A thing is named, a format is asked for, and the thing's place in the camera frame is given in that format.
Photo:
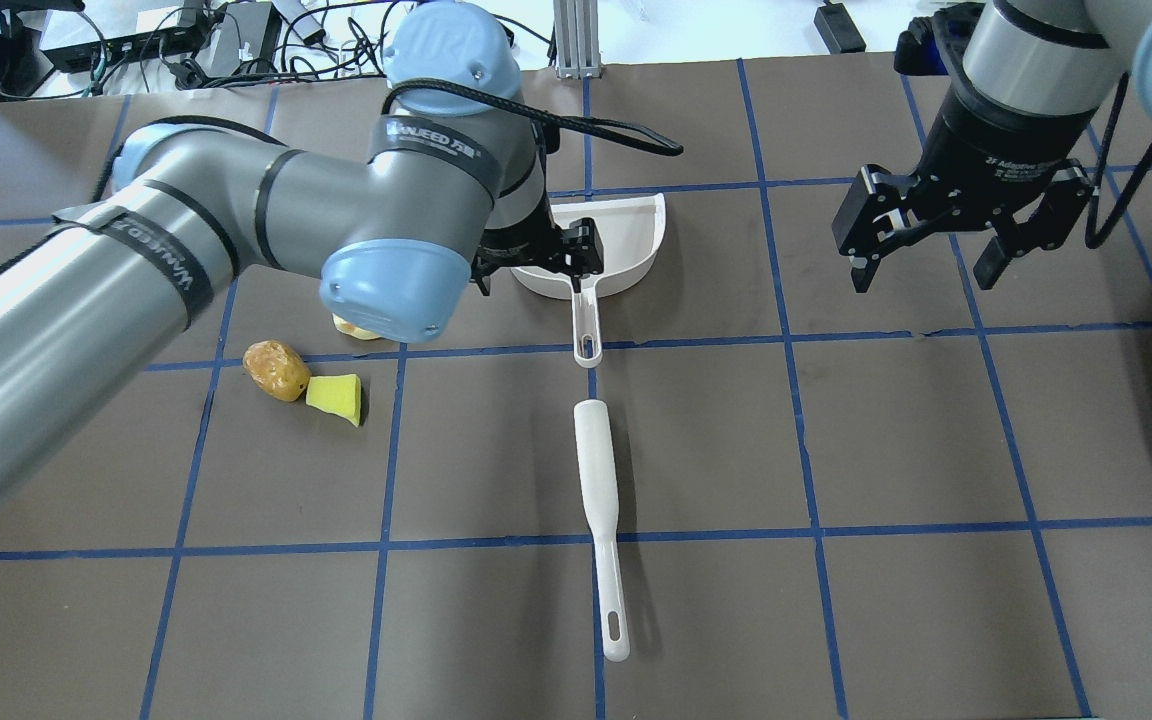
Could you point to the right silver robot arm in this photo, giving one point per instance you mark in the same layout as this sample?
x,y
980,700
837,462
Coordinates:
x,y
1026,78

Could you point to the aluminium frame post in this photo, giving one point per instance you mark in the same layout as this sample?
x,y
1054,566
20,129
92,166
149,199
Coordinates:
x,y
577,53

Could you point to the black power adapter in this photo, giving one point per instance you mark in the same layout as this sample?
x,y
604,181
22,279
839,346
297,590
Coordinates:
x,y
837,29

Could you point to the brown potato toy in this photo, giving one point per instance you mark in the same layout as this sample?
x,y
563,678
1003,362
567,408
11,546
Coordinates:
x,y
277,369

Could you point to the croissant toy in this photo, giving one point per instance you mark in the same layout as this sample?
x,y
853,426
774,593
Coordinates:
x,y
354,331

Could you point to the yellow sponge wedge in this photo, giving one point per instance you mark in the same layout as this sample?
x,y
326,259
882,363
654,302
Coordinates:
x,y
337,395

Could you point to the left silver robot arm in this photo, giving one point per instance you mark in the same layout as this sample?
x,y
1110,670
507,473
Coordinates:
x,y
452,185

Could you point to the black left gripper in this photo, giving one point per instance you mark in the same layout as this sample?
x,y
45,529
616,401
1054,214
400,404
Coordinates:
x,y
519,243

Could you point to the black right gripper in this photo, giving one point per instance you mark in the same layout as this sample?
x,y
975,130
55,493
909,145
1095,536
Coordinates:
x,y
988,133

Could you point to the beige hand brush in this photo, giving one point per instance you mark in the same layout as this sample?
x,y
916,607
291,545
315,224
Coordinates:
x,y
601,503

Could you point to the beige plastic dustpan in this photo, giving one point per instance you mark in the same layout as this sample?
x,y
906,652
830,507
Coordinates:
x,y
628,236

